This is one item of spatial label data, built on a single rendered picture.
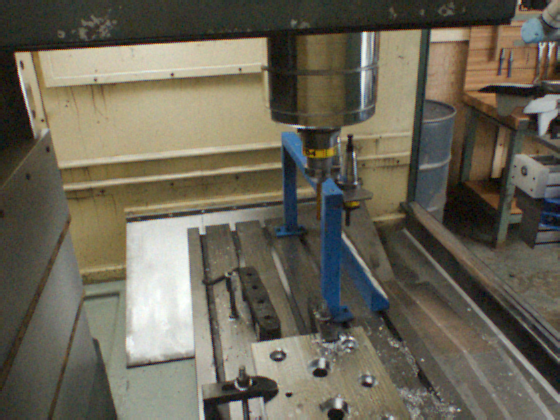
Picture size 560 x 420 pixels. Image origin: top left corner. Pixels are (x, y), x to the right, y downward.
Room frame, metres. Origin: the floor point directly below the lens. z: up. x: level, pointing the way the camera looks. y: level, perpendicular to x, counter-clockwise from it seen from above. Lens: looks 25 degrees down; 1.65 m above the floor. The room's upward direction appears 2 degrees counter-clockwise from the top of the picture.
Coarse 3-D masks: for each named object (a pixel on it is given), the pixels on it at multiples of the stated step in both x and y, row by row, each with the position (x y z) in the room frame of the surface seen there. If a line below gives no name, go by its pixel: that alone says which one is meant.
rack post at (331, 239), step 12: (324, 216) 0.94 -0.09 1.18; (336, 216) 0.94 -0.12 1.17; (324, 228) 0.94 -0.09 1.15; (336, 228) 0.94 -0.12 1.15; (324, 240) 0.94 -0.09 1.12; (336, 240) 0.94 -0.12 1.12; (324, 252) 0.94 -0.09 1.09; (336, 252) 0.94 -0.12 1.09; (324, 264) 0.94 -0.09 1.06; (336, 264) 0.94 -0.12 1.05; (324, 276) 0.94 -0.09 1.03; (336, 276) 0.94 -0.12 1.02; (324, 288) 0.94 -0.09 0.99; (336, 288) 0.94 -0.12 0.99; (336, 300) 0.94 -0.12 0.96; (336, 312) 0.94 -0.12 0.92; (348, 312) 0.95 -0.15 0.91
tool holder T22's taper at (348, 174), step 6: (354, 150) 1.02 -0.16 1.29; (348, 156) 1.00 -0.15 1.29; (354, 156) 1.01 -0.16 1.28; (342, 162) 1.01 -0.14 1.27; (348, 162) 1.00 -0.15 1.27; (354, 162) 1.00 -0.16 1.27; (342, 168) 1.01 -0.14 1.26; (348, 168) 1.00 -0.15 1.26; (354, 168) 1.00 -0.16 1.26; (342, 174) 1.00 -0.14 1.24; (348, 174) 1.00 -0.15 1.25; (354, 174) 1.00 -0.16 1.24; (342, 180) 1.00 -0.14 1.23; (348, 180) 1.00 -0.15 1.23; (354, 180) 1.00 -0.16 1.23
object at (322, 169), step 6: (312, 162) 0.67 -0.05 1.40; (318, 162) 0.67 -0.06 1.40; (324, 162) 0.67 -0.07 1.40; (330, 162) 0.68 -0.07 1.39; (306, 168) 0.68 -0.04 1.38; (312, 168) 0.67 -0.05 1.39; (318, 168) 0.67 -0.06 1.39; (324, 168) 0.67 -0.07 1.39; (330, 168) 0.67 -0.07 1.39; (306, 174) 0.68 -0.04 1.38; (312, 174) 0.67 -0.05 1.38; (318, 174) 0.67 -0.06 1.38; (324, 174) 0.67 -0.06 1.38; (330, 174) 0.67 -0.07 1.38; (312, 180) 0.68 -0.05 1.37; (318, 180) 0.67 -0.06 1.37; (324, 180) 0.67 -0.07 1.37
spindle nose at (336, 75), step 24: (264, 48) 0.65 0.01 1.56; (288, 48) 0.62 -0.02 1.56; (312, 48) 0.61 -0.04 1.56; (336, 48) 0.61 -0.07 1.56; (360, 48) 0.62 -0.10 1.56; (264, 72) 0.66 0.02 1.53; (288, 72) 0.62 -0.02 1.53; (312, 72) 0.61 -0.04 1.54; (336, 72) 0.61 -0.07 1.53; (360, 72) 0.62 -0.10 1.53; (264, 96) 0.66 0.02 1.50; (288, 96) 0.62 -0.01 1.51; (312, 96) 0.61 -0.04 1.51; (336, 96) 0.61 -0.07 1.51; (360, 96) 0.62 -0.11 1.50; (288, 120) 0.62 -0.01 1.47; (312, 120) 0.61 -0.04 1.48; (336, 120) 0.61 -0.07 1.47; (360, 120) 0.63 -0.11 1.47
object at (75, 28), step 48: (0, 0) 0.50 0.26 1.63; (48, 0) 0.51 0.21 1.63; (96, 0) 0.52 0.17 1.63; (144, 0) 0.53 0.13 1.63; (192, 0) 0.53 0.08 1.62; (240, 0) 0.54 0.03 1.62; (288, 0) 0.55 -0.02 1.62; (336, 0) 0.56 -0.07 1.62; (384, 0) 0.57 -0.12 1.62; (432, 0) 0.58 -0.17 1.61; (480, 0) 0.59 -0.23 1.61; (0, 48) 0.50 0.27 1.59; (48, 48) 0.51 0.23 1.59
